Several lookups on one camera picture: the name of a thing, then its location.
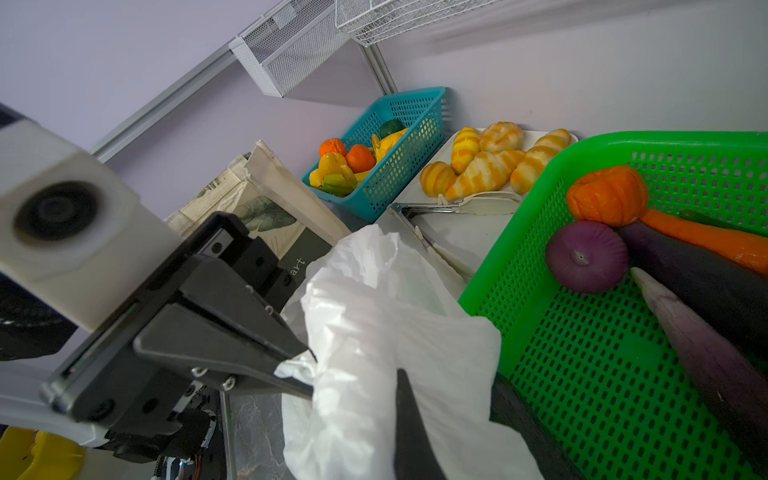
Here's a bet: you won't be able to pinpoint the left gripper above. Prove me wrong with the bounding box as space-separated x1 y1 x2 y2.
41 212 313 440

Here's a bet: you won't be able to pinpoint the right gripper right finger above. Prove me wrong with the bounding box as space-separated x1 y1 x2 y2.
490 373 585 480

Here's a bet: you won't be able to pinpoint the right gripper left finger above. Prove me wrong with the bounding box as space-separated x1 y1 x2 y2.
394 369 445 480

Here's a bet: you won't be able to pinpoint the white plastic grocery bag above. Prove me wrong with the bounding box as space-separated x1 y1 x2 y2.
276 225 542 479

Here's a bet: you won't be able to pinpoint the beige canvas tote bag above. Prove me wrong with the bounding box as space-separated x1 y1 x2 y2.
166 141 351 284

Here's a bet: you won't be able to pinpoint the yellow chips bag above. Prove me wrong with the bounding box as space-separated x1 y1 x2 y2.
1 427 86 480

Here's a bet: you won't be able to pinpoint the green plastic basket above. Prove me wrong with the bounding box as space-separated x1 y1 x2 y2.
460 131 767 479

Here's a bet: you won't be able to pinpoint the purple toy onion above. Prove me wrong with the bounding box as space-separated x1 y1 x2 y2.
545 221 629 294

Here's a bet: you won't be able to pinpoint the white plastic tray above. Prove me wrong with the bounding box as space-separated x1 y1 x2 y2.
375 127 553 274

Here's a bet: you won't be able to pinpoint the metal kitchen tongs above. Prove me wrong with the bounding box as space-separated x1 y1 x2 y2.
387 191 523 282

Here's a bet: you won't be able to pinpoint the light purple toy eggplant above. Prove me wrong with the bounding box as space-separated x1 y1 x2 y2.
630 267 767 477

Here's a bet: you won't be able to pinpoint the toy orange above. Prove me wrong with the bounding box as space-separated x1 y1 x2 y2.
318 138 347 157
346 144 376 174

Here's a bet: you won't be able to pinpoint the toy croissant bread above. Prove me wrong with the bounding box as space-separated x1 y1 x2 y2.
444 150 525 201

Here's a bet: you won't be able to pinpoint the orange toy pepper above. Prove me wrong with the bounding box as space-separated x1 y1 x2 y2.
566 165 648 227

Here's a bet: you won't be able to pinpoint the toy striped bread roll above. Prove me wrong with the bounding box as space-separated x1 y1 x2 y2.
419 161 457 198

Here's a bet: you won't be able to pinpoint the dark toy eggplant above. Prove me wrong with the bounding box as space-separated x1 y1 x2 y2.
617 222 767 359

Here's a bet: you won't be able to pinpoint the green toy lime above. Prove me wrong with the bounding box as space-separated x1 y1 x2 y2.
379 118 405 140

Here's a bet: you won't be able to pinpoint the teal plastic basket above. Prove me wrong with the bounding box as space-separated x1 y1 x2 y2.
312 87 446 223

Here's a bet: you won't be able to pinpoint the small white wire basket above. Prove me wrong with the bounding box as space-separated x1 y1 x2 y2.
228 1 383 107

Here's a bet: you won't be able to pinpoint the long white wire basket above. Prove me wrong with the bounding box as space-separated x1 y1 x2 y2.
335 0 493 47

